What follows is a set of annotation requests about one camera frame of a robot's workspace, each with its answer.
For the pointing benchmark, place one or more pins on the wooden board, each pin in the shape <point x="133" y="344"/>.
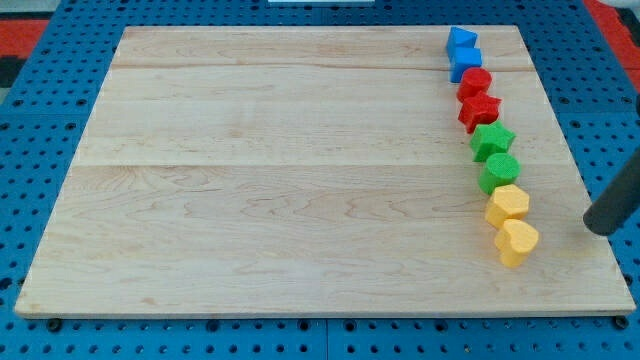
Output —
<point x="275" y="172"/>

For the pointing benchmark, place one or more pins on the green star block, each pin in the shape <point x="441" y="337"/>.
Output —
<point x="489" y="139"/>

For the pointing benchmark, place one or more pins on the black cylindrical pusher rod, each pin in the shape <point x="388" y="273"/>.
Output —
<point x="617" y="202"/>

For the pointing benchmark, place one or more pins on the green cylinder block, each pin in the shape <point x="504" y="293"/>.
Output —
<point x="500" y="169"/>

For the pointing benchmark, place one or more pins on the red star block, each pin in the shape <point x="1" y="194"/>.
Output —
<point x="480" y="109"/>

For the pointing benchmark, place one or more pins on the blue cube block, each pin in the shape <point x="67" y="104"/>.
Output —
<point x="461" y="59"/>

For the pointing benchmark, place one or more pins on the yellow heart block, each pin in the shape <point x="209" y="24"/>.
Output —
<point x="515" y="241"/>

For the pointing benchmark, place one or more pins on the red cylinder block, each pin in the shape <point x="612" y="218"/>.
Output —
<point x="473" y="81"/>

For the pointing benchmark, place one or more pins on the blue triangle block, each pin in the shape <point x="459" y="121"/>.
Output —
<point x="460" y="38"/>

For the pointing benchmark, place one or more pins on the yellow hexagon block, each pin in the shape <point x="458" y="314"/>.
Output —
<point x="507" y="202"/>

